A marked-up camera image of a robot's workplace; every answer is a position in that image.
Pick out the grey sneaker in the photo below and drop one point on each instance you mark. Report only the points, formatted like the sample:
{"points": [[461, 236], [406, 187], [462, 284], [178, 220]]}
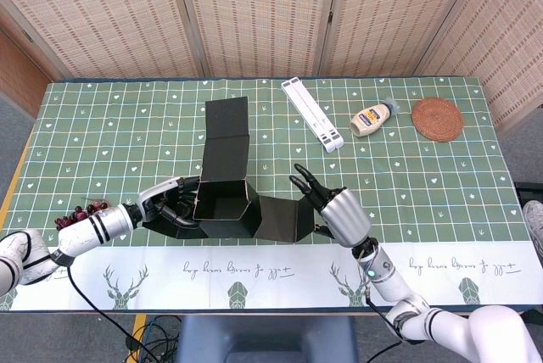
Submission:
{"points": [[535, 219]]}

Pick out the black folding cardboard box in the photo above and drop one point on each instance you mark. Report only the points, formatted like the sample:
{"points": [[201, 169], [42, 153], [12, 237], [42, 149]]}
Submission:
{"points": [[225, 159]]}

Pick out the dark red grape bunch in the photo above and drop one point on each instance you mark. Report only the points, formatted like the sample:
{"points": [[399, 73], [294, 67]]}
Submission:
{"points": [[78, 212]]}

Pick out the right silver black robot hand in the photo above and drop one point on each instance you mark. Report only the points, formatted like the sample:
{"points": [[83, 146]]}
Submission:
{"points": [[345, 219]]}

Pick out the round brown woven coaster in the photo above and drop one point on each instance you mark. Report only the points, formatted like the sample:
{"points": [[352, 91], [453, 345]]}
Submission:
{"points": [[437, 119]]}

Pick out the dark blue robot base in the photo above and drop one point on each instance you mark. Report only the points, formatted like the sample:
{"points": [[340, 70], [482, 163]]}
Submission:
{"points": [[267, 337]]}

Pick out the bamboo folding screen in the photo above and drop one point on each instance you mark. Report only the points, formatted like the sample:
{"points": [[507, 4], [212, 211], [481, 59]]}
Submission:
{"points": [[254, 11]]}

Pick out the mayonnaise squeeze bottle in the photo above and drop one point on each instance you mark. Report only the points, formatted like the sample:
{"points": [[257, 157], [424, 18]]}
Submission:
{"points": [[369, 121]]}

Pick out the black flat object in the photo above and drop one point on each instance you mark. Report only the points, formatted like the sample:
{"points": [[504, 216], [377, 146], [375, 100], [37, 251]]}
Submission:
{"points": [[530, 191]]}

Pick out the white folding stand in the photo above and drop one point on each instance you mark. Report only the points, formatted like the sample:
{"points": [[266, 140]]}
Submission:
{"points": [[311, 115]]}

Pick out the green grid deer tablecloth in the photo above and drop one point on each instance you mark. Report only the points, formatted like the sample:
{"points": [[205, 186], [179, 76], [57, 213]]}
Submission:
{"points": [[127, 146]]}

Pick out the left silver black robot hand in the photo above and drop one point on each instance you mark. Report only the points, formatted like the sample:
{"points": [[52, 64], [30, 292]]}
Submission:
{"points": [[159, 191]]}

